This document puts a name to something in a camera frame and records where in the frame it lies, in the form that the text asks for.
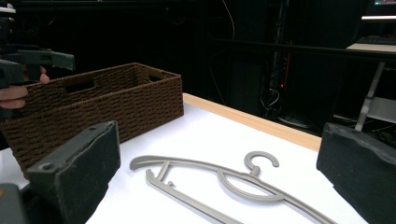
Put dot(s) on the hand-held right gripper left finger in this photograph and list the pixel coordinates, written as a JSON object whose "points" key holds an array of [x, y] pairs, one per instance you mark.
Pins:
{"points": [[81, 168]]}

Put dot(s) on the brown woven basket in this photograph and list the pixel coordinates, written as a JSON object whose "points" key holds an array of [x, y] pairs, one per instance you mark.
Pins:
{"points": [[102, 105]]}

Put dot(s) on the wooden desk with monitor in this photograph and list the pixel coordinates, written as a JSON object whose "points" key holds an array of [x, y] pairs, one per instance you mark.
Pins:
{"points": [[373, 31]]}

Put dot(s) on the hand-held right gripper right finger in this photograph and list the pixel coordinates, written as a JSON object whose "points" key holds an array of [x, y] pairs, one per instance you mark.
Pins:
{"points": [[358, 174]]}

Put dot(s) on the grey plastic clothes hanger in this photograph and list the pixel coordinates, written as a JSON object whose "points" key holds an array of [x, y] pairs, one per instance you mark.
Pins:
{"points": [[224, 180]]}

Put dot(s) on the metal stand leg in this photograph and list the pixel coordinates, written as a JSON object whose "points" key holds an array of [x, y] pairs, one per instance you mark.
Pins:
{"points": [[370, 96]]}

